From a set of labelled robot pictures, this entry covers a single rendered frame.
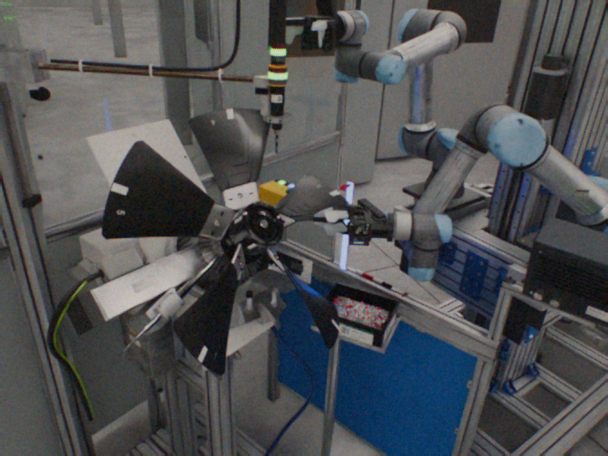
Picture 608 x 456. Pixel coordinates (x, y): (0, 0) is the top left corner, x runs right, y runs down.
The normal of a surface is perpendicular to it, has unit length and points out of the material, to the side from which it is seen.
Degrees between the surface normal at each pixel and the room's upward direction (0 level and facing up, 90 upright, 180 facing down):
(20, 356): 90
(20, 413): 90
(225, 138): 46
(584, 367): 0
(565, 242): 15
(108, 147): 50
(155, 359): 90
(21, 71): 90
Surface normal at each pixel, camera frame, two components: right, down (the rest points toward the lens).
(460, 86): 0.41, 0.44
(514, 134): -0.02, 0.40
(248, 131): 0.06, -0.40
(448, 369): -0.65, 0.33
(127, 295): 0.61, -0.32
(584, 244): -0.13, -0.76
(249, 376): 0.04, -0.88
